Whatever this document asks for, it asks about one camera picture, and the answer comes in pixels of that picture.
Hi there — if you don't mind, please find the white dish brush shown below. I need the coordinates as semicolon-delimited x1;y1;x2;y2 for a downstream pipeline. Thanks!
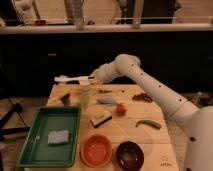
54;76;94;83

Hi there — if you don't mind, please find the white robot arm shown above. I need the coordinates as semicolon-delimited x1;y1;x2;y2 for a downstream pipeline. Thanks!
92;54;213;171

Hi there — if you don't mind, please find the white paper cup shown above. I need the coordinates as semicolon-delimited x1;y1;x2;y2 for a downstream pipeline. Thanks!
80;84;90;93

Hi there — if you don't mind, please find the light blue cloth piece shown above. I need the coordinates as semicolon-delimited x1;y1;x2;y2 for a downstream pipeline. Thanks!
97;96;117;105

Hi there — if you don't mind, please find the orange tomato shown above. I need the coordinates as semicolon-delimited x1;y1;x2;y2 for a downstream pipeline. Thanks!
116;103;127;116

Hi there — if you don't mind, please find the green pepper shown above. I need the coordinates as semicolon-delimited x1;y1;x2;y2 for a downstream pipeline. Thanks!
135;120;161;129

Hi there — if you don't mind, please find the blue sponge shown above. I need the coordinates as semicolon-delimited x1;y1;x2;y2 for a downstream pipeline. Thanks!
47;130;69;145

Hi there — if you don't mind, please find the orange bowl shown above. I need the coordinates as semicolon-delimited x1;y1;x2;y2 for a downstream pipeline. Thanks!
80;134;112;168

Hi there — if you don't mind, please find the green plastic tray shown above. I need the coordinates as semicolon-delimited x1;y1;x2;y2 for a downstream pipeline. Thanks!
17;106;81;168

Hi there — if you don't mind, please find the dark purple bowl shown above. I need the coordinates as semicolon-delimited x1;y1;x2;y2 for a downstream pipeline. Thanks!
115;141;144;171

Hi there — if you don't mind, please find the black chair base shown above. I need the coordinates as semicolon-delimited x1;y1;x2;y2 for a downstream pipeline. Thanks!
0;103;29;142

